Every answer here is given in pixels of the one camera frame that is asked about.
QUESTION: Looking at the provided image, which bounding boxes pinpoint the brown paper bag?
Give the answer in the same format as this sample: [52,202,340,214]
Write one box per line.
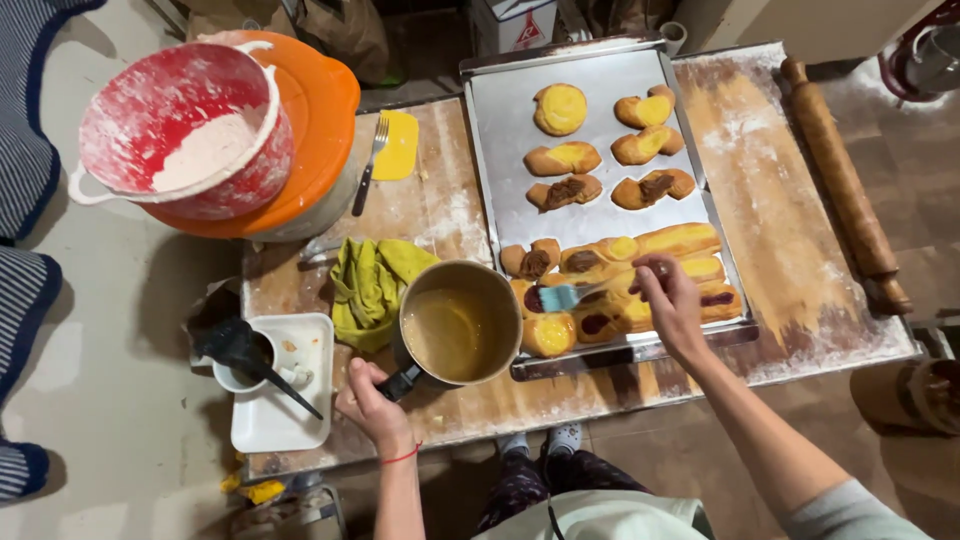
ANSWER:
[183,0,391,85]

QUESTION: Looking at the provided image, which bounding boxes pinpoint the orange plastic lid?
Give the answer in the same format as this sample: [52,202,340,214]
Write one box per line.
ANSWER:
[138,30,363,240]

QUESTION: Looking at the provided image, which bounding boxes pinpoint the red string bracelet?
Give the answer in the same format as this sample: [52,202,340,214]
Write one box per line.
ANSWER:
[379,441,423,466]

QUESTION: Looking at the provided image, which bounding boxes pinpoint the blue striped cushion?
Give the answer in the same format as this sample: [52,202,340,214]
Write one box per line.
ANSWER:
[0,0,108,505]

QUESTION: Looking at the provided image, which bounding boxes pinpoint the metal saucepan with black handle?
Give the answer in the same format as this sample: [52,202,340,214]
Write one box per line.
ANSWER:
[375,259,525,404]

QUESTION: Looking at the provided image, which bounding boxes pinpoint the person's left hand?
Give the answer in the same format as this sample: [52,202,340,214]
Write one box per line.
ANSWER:
[335,357,418,460]

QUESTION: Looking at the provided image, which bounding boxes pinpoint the black plastic ladle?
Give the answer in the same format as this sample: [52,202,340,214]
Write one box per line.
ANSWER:
[192,318,326,422]

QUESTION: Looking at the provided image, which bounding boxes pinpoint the white flour heap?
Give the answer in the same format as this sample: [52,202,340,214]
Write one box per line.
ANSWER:
[152,105,269,194]

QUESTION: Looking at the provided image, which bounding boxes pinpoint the wooden rolling pin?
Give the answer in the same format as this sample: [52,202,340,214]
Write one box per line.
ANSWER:
[779,57,915,317]

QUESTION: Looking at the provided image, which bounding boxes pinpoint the metal pot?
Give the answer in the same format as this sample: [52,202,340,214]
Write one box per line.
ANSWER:
[877,0,960,104]

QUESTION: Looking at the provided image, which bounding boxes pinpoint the white cup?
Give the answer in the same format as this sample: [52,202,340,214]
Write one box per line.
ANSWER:
[212,330,279,396]

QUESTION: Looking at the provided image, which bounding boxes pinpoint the grey container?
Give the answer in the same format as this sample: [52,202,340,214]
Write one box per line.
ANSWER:
[247,146,370,243]

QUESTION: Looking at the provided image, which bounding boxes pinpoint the metal fork black handle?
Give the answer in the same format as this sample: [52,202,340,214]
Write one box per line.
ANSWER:
[351,112,391,219]

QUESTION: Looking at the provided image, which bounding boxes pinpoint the yellow-green cloth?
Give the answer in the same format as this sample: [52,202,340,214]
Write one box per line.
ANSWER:
[330,237,442,354]

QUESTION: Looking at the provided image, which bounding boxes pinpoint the person's right hand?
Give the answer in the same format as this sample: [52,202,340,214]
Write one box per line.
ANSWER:
[628,253,711,361]

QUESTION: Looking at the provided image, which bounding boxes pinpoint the batch of golden filled pastries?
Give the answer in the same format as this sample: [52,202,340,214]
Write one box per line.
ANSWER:
[500,82,744,360]

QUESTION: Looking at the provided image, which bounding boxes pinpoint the brown glaze liquid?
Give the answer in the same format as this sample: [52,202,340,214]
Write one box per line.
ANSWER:
[402,288,502,383]

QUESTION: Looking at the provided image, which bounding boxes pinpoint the yellow plastic dough scraper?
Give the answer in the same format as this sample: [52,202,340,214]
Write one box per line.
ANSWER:
[372,110,421,183]

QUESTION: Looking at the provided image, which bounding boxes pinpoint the yellow crumpled wrapper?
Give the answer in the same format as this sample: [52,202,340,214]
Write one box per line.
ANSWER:
[219,472,288,506]

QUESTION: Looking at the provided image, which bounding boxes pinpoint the person's grey right clog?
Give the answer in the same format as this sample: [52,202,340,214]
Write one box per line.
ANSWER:
[545,422,585,458]

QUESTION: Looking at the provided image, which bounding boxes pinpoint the metal scraper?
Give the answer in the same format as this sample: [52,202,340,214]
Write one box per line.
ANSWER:
[300,235,348,264]

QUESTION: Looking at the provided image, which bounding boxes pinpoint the blue silicone pastry brush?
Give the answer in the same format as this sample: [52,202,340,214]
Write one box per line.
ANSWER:
[538,264,669,315]

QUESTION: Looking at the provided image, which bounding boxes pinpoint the white box red mark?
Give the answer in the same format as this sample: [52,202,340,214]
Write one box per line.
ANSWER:
[470,0,560,57]

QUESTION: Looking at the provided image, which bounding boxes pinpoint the white square plastic tray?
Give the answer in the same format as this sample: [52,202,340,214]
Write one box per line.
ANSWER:
[229,312,336,455]

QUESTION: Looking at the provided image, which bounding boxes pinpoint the person's white apron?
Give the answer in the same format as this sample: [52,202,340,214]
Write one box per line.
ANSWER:
[471,489,718,540]

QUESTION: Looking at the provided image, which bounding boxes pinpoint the red floury bucket white handles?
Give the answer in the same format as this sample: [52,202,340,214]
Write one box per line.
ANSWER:
[67,40,297,223]

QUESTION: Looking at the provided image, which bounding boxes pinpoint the metal baking tray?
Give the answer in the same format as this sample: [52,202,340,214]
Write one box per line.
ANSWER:
[459,33,760,383]

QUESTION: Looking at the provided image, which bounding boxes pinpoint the person's dark patterned trousers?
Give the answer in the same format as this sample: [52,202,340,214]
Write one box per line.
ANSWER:
[472,448,655,538]

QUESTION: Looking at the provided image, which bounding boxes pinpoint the white pipe end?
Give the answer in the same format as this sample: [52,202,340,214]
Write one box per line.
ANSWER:
[659,21,689,57]

